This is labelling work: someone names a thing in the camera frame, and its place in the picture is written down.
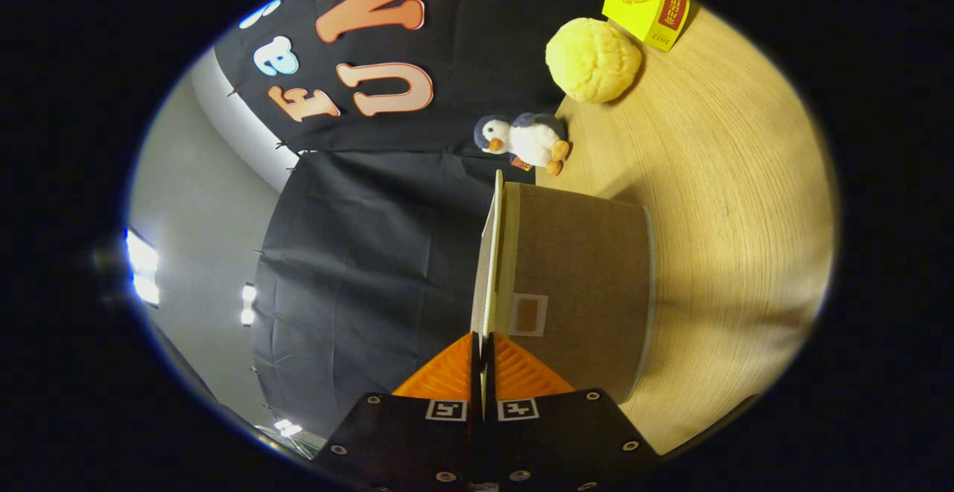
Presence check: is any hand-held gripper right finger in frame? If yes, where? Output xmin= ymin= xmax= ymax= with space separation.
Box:
xmin=483 ymin=332 xmax=660 ymax=492

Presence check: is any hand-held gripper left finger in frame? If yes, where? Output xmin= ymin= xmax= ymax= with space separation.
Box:
xmin=313 ymin=332 xmax=481 ymax=492

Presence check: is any brown fabric storage box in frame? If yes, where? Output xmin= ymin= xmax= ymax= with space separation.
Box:
xmin=471 ymin=170 xmax=657 ymax=405

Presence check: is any black backdrop cloth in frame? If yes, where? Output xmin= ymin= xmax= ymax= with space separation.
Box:
xmin=212 ymin=0 xmax=619 ymax=441

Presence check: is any penguin plush toy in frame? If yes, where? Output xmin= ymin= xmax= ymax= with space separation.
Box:
xmin=473 ymin=112 xmax=571 ymax=177

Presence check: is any yellow round plush bun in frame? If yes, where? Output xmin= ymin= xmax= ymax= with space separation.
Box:
xmin=545 ymin=18 xmax=643 ymax=104

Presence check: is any yellow book with red label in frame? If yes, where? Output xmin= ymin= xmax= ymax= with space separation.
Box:
xmin=601 ymin=0 xmax=691 ymax=53

